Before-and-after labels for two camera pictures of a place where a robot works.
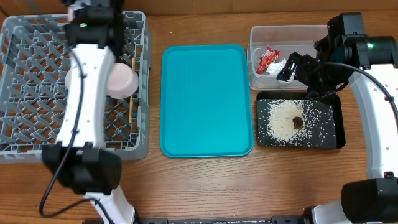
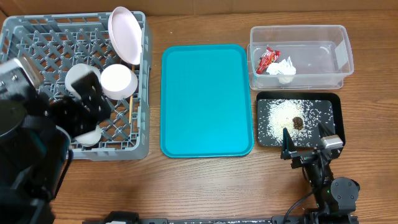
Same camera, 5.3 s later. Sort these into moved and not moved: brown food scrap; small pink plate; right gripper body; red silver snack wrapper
Moved: right gripper body
Not moved: brown food scrap; red silver snack wrapper; small pink plate
